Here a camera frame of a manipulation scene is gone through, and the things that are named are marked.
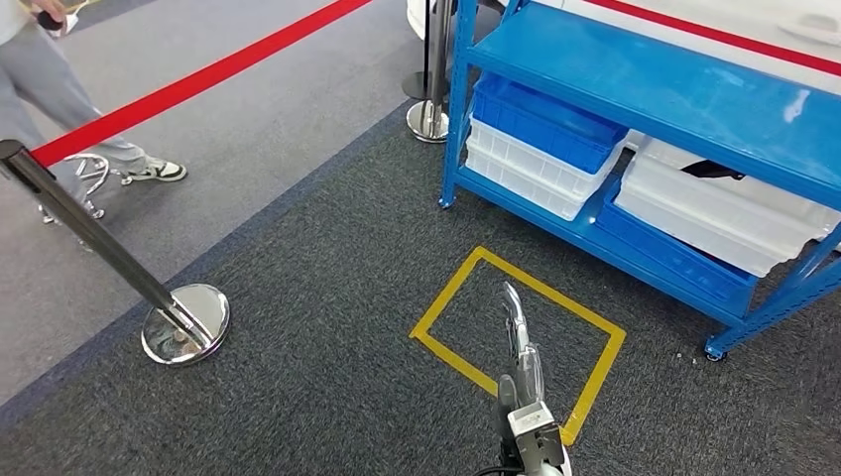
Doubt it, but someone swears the red barrier belt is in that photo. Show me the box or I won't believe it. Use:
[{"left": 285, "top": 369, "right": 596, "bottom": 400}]
[{"left": 29, "top": 0, "right": 841, "bottom": 169}]

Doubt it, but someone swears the chrome stool base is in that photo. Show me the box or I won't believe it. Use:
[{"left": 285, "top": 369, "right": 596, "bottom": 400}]
[{"left": 36, "top": 152, "right": 112, "bottom": 227}]

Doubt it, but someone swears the person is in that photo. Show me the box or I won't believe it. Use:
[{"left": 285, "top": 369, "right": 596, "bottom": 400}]
[{"left": 0, "top": 0, "right": 189, "bottom": 186}]

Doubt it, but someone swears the white car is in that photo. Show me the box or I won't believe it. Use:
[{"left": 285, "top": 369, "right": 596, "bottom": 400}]
[{"left": 407, "top": 0, "right": 841, "bottom": 98}]

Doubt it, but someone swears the large blue metal shelf rack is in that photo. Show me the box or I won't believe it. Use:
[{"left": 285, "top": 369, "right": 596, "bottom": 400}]
[{"left": 438, "top": 0, "right": 841, "bottom": 364}]

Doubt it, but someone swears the chrome stanchion post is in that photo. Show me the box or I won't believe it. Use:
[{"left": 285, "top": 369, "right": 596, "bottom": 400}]
[{"left": 0, "top": 138, "right": 232, "bottom": 367}]

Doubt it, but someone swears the thin black stanchion post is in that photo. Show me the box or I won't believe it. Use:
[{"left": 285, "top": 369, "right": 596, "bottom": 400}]
[{"left": 401, "top": 0, "right": 435, "bottom": 102}]

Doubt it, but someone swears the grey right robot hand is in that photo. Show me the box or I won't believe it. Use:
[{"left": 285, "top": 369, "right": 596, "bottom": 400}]
[{"left": 496, "top": 282, "right": 547, "bottom": 425}]

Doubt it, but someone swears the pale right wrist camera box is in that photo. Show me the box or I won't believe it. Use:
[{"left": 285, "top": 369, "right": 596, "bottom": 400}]
[{"left": 507, "top": 401, "right": 566, "bottom": 471}]

